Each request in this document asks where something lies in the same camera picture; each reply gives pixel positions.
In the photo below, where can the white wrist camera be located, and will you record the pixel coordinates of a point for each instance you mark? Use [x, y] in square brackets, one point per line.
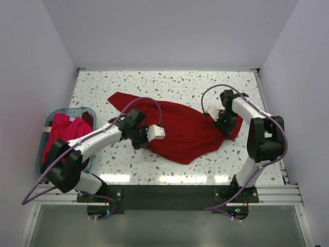
[214, 113]
[155, 132]

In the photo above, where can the pink t-shirt in basket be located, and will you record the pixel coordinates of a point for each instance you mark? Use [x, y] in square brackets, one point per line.
[65, 128]

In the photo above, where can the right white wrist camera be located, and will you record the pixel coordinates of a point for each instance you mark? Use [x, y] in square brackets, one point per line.
[214, 113]

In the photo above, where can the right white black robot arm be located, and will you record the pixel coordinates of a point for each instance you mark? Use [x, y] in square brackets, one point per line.
[266, 141]

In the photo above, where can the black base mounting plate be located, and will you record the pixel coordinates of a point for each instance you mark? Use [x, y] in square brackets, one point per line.
[101, 205]

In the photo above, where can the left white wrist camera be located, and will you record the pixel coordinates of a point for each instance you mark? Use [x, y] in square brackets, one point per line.
[155, 132]

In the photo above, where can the aluminium frame rail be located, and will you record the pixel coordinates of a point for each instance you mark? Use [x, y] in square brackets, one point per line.
[207, 195]

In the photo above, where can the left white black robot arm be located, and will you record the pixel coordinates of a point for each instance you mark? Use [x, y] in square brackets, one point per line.
[63, 165]

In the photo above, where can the dark red t-shirt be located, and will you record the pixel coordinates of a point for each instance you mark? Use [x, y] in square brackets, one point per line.
[189, 134]

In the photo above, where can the teal plastic laundry basket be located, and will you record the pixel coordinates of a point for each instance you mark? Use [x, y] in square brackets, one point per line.
[72, 112]

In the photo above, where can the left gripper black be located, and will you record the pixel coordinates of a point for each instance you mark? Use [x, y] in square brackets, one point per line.
[144, 142]

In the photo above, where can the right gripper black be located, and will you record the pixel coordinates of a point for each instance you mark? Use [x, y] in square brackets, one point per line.
[226, 130]

